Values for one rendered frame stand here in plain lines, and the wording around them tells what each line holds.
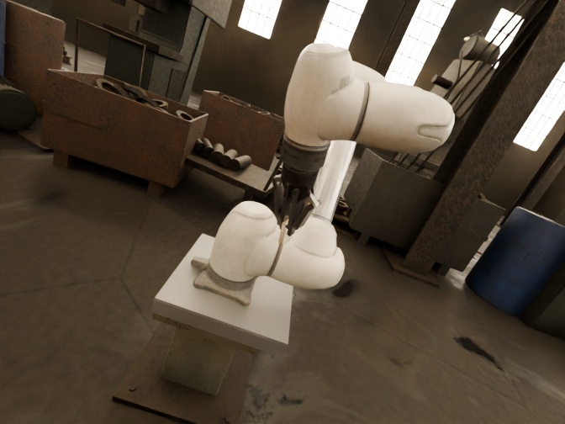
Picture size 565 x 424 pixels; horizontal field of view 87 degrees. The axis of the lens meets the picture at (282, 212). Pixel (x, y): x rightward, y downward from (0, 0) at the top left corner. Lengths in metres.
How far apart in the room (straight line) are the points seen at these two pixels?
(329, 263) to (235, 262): 0.27
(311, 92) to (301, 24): 11.40
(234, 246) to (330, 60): 0.54
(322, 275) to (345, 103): 0.52
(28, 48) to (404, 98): 3.36
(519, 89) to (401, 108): 2.38
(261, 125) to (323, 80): 3.18
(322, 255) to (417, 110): 0.49
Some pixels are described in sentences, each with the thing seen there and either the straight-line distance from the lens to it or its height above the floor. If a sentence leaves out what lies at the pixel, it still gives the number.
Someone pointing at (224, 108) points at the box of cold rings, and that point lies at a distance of 3.71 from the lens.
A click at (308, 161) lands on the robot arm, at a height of 0.90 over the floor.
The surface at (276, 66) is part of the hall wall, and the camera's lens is 11.73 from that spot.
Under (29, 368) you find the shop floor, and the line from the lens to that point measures 1.27.
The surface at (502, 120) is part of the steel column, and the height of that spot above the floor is 1.42.
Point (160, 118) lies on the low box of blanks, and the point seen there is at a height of 0.57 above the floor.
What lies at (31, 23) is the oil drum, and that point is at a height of 0.78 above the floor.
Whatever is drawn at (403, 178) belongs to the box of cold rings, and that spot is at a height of 0.74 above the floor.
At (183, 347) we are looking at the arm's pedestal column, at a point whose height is 0.18.
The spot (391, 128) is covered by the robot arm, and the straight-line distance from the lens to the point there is 0.53.
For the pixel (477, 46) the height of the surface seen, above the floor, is 2.66.
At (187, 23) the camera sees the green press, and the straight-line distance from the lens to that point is 5.31.
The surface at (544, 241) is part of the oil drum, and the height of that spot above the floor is 0.72.
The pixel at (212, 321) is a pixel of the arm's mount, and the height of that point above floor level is 0.39.
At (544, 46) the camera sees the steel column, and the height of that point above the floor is 1.94.
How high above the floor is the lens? 0.99
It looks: 20 degrees down
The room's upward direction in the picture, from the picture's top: 22 degrees clockwise
